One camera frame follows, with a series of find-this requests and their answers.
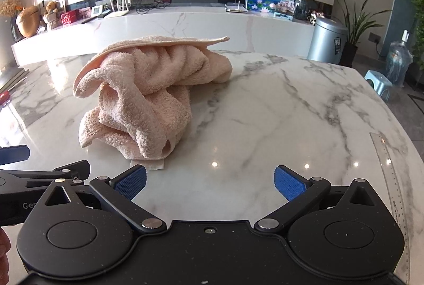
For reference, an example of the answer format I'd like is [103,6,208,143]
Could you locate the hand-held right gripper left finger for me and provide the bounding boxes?
[43,164,168,234]

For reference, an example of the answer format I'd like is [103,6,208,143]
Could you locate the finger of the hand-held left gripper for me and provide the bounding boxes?
[0,160,91,188]
[0,145,31,165]

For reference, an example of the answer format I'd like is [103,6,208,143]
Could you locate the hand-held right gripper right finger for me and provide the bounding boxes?
[253,164,376,233]

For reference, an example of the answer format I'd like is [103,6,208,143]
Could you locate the pink terry towel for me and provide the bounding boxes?
[73,35,233,170]

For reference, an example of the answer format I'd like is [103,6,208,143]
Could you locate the person's left hand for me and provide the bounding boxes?
[0,227,10,283]

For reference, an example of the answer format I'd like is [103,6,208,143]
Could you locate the clear plastic ruler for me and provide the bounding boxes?
[369,131,407,241]

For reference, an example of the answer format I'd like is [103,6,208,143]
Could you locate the golden egg-shaped vase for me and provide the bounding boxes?
[15,5,41,38]

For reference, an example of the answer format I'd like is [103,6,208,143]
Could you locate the light blue plastic stool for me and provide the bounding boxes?
[364,70,393,103]

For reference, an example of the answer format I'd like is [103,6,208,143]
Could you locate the brown teddy bear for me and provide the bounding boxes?
[42,1,62,30]

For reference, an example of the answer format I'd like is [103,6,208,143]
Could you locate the red gift box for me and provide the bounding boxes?
[60,10,79,28]

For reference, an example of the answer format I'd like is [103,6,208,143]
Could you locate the silver pedal trash can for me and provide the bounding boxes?
[307,18,349,67]

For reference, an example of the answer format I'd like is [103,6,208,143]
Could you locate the dried flower bunch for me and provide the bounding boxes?
[0,0,24,18]

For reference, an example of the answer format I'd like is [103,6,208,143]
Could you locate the blue water jug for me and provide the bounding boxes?
[386,30,415,87]

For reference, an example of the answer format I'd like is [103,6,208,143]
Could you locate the white router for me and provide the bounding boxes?
[104,0,132,19]

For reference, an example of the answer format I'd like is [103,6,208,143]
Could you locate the potted plant in black pot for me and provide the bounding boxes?
[329,0,385,69]

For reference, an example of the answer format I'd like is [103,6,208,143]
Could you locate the dark glass jar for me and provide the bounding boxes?
[294,0,314,21]

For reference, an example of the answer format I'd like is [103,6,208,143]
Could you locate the printed photo box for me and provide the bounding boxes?
[274,0,295,21]

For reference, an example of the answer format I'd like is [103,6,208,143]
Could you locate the black cables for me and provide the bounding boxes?
[135,0,170,13]

